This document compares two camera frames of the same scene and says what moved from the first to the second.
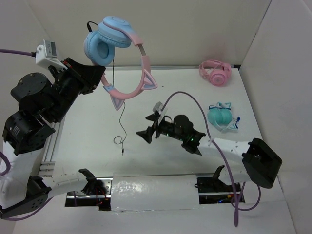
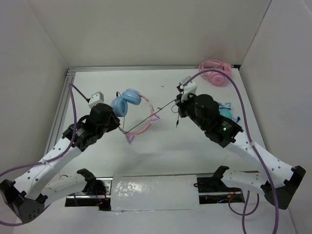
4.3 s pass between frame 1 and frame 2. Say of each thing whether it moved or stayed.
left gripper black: moved
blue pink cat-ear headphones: moved
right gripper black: moved
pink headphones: stayed
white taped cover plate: stayed
